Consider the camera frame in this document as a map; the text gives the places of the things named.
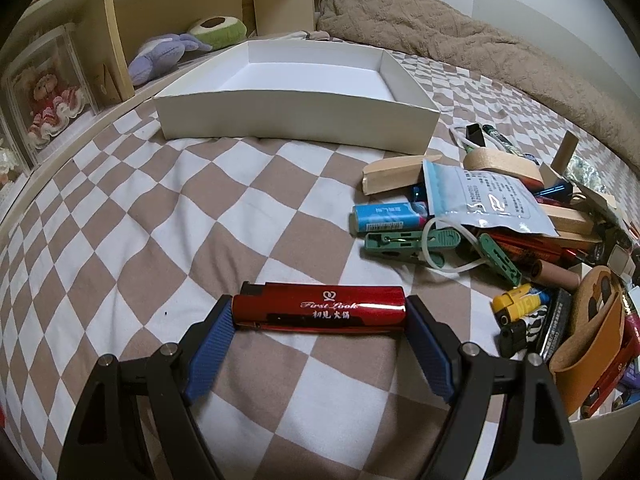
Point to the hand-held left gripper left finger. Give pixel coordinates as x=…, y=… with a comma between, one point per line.
x=210, y=350

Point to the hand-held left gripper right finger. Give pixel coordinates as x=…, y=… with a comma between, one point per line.
x=432, y=350

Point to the red lighter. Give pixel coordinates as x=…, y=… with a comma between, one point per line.
x=320, y=310

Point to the silver blue mask pouch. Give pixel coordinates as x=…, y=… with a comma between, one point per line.
x=495, y=200

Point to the large white box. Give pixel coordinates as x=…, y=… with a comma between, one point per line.
x=615, y=450

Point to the yellow black tool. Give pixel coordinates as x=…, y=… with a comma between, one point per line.
x=520, y=300

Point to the green clothespin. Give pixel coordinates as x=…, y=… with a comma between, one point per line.
x=500, y=260
x=400, y=242

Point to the blue white tube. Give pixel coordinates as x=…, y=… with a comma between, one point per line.
x=385, y=217

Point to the brown cardboard tube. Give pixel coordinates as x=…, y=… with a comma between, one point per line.
x=555, y=274

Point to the checkered bed sheet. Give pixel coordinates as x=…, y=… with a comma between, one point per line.
x=150, y=210

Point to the brown leather pouch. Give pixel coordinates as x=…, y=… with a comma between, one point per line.
x=585, y=350

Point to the light wooden wedge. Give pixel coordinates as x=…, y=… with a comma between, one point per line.
x=395, y=175

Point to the beige tape roll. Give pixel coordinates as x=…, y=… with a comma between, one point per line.
x=505, y=162

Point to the green black pen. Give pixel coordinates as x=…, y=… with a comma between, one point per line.
x=502, y=140

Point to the brown wooden stick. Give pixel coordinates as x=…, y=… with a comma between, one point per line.
x=564, y=152

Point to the shallow white box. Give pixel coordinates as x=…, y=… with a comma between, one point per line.
x=300, y=120

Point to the doll with red frills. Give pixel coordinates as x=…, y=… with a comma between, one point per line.
x=52, y=105

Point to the purple plush toy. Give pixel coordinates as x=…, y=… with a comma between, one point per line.
x=155, y=60

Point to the beige duvet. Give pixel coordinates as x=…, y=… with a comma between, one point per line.
x=475, y=50

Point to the avocado plush toy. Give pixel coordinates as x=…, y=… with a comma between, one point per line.
x=220, y=32

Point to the white grey cloth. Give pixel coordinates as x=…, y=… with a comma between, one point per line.
x=300, y=36

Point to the wooden headboard shelf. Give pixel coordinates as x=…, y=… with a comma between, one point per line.
x=117, y=35

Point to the doll in clear case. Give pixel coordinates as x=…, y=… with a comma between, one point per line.
x=50, y=60

